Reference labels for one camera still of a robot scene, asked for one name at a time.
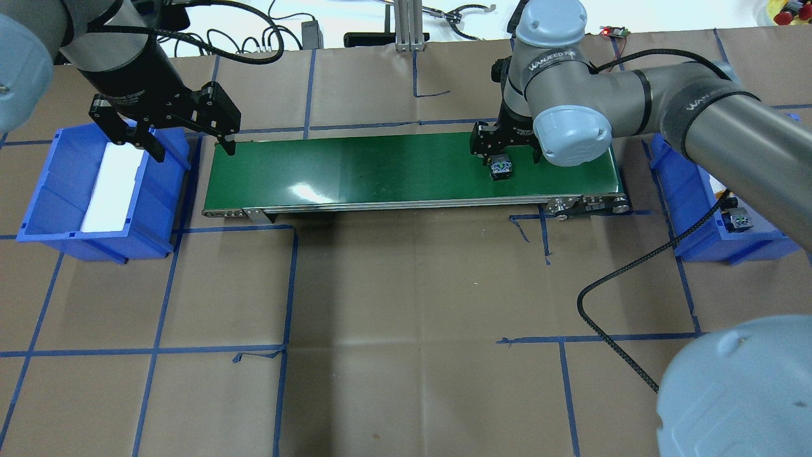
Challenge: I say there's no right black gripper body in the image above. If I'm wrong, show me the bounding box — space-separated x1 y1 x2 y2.
469 105 540 156

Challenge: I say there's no blue bin left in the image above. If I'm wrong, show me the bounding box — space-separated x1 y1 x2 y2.
16 124 190 264

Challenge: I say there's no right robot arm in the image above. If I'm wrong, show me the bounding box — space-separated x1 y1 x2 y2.
470 1 810 456

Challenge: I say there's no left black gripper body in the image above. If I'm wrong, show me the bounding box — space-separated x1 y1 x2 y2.
89 81 242 143

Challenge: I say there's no blue bin right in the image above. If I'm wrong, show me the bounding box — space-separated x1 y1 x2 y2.
649 112 810 264

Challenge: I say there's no red push button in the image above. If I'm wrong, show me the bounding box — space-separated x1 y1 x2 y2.
485 154 513 182

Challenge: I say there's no black braided cable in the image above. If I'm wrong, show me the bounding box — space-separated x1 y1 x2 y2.
576 197 727 394

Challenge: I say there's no green conveyor belt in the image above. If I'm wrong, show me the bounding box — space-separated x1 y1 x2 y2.
201 133 631 219

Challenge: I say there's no blue bin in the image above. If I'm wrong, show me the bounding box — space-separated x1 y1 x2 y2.
649 112 810 264
16 124 190 264

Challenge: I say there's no aluminium frame post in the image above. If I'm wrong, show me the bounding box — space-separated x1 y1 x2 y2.
393 0 426 53

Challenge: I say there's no white foam pad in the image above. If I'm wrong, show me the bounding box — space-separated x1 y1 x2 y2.
79 143 144 232

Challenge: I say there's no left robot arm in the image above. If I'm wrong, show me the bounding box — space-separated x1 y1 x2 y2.
1 1 241 162

